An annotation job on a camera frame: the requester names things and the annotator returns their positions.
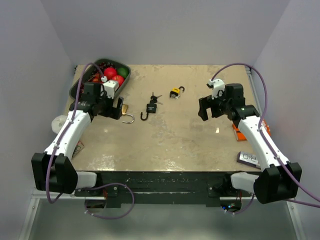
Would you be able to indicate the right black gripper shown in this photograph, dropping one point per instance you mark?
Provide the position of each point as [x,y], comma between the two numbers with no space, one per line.
[207,102]

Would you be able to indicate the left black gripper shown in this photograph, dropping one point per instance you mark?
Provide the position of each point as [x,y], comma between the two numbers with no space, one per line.
[114,113]

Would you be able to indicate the black padlock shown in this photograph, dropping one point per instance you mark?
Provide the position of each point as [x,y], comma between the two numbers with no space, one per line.
[151,108]

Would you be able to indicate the yellow padlock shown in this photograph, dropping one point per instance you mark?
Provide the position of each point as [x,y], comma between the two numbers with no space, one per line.
[176,92]

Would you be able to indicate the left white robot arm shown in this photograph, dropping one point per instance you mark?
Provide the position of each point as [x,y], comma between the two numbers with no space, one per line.
[52,169]

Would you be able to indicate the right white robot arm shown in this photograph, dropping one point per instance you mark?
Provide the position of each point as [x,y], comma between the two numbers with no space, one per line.
[279,177]

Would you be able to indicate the brass padlock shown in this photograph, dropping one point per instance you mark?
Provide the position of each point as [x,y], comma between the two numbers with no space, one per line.
[124,110]

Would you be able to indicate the red apple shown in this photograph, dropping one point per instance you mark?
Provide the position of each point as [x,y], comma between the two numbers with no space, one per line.
[119,79]

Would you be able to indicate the green lime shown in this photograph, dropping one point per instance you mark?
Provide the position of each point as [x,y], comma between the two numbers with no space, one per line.
[123,71]

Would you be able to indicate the strawberries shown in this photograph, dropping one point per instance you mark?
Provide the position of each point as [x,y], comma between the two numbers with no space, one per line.
[96,78]

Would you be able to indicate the red pomegranate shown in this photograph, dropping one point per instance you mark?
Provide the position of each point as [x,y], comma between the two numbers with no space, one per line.
[110,72]

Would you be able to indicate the dark cherries bunch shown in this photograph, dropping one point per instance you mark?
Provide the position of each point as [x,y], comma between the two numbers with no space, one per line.
[104,65]

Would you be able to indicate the orange razor package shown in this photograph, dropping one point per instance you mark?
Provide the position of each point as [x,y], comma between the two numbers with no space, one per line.
[239,136]

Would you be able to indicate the white tissue roll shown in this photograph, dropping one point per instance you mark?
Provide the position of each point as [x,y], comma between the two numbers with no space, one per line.
[57,123]

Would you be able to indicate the purple white card box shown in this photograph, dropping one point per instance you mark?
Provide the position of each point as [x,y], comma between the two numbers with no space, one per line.
[248,159]

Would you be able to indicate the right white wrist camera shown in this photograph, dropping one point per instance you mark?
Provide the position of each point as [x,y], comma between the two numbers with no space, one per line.
[218,87]

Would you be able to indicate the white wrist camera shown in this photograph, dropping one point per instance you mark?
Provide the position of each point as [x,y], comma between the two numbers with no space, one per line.
[218,87]
[109,87]

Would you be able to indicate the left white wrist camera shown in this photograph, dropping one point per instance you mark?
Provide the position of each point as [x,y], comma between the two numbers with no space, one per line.
[109,87]

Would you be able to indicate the aluminium frame rail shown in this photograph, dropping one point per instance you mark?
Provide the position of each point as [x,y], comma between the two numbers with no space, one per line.
[254,92]

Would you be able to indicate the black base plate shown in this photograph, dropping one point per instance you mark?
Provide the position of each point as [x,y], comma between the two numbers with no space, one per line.
[209,188]

